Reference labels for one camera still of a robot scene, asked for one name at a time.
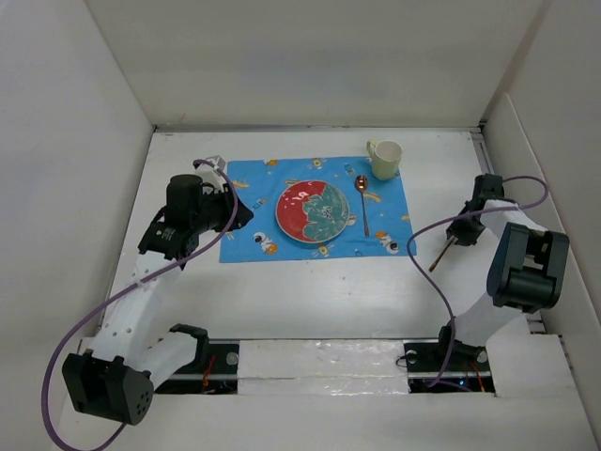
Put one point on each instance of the red and teal plate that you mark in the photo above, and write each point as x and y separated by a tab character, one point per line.
312	211

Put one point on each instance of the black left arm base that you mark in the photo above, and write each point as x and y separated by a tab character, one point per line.
218	375

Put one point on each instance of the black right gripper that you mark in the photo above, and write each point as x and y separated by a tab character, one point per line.
465	238

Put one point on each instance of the copper fork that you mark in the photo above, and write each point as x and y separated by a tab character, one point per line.
436	262

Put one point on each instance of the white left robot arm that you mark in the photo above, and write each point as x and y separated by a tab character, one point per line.
116	376

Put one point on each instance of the blue space-print placemat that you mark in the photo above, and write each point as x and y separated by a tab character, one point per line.
259	184

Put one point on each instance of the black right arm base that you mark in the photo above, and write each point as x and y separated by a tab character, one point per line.
423	361

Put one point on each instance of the pale yellow mug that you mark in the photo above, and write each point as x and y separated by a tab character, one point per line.
385	158

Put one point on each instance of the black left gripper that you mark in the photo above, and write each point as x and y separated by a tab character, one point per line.
223	194

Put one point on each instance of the copper spoon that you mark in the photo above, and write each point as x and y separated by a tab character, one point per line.
361	184

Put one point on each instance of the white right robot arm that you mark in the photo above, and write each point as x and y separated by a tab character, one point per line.
525	275

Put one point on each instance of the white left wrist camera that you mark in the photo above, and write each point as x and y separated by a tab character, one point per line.
209	172

